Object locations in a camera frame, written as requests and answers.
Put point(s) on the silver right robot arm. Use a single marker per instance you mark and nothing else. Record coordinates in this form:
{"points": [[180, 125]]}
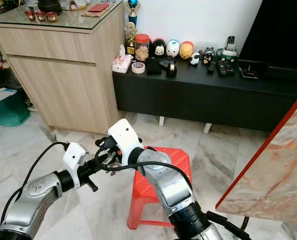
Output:
{"points": [[168, 184]]}

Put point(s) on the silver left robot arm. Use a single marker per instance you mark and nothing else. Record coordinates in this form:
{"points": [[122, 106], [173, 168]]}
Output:
{"points": [[36, 194]]}

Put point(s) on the red plastic stool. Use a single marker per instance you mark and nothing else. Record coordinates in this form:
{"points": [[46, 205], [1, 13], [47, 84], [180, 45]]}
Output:
{"points": [[143, 192]]}

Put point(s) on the light wood cabinet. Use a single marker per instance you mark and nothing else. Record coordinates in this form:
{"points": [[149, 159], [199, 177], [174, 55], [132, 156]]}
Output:
{"points": [[63, 82]]}

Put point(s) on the white tape roll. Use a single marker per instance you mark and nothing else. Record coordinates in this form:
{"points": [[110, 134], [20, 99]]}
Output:
{"points": [[134, 68]]}

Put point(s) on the pink white tissue box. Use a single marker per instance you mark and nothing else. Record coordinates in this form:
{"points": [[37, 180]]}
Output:
{"points": [[121, 63]]}

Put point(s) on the black wallet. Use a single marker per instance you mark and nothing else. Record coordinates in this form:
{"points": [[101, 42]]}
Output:
{"points": [[154, 66]]}

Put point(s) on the green bag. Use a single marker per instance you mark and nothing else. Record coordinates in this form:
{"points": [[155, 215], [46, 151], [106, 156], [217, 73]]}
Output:
{"points": [[8, 115]]}

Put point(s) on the black tape dispenser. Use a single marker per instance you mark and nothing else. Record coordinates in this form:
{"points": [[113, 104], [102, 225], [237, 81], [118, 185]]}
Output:
{"points": [[171, 69]]}

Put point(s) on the small black gadget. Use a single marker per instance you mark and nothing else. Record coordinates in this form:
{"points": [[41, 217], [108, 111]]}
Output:
{"points": [[164, 63]]}

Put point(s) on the red-lidded snack jar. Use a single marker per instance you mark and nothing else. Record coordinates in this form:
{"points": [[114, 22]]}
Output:
{"points": [[142, 49]]}

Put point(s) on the black low console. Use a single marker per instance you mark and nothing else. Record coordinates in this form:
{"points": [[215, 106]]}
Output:
{"points": [[208, 97]]}

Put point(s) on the small gold trophy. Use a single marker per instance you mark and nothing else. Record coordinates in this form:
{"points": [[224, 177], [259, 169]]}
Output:
{"points": [[131, 37]]}

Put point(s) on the black mouse plush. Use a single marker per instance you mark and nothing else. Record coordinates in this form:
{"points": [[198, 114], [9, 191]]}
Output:
{"points": [[158, 48]]}

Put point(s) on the white and blue plush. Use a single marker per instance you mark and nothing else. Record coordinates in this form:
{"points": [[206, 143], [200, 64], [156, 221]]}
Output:
{"points": [[173, 49]]}

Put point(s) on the small white panda toy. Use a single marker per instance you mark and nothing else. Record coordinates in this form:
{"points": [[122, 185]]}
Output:
{"points": [[194, 58]]}

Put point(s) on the yellow bear plush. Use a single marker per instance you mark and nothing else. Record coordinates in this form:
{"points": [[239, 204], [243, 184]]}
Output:
{"points": [[186, 50]]}

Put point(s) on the slim black remote control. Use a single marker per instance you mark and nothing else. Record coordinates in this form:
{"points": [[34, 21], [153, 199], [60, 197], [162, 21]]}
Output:
{"points": [[211, 66]]}

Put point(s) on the beige flat mat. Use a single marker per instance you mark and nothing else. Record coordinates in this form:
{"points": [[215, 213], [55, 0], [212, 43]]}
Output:
{"points": [[87, 14]]}

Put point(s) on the small black figurine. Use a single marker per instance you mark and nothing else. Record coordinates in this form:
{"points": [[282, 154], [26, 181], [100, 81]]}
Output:
{"points": [[208, 55]]}

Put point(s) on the small red cup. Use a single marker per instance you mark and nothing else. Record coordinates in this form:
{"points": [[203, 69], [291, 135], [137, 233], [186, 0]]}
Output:
{"points": [[30, 15], [41, 16], [52, 17]]}

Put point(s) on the red booklet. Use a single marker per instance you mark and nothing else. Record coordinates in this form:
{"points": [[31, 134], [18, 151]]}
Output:
{"points": [[99, 7]]}

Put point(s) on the wide black remote control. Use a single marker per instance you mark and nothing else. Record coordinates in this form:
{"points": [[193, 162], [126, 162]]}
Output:
{"points": [[226, 67]]}

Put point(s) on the blue trophy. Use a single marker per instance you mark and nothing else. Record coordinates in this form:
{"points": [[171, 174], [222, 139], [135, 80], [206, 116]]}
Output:
{"points": [[133, 6]]}

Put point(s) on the white figurine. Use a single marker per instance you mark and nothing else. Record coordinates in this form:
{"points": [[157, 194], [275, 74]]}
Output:
{"points": [[78, 4]]}

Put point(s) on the black incense pot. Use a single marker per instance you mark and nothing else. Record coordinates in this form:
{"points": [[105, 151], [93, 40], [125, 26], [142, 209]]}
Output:
{"points": [[49, 5]]}

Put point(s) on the red-edged marble table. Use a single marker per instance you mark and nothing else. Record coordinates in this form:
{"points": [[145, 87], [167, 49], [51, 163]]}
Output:
{"points": [[268, 170]]}

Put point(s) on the black tray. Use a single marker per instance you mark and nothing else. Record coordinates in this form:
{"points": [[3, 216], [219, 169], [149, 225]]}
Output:
{"points": [[252, 70]]}

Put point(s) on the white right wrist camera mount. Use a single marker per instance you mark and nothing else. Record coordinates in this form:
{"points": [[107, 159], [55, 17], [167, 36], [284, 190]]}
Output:
{"points": [[124, 137]]}

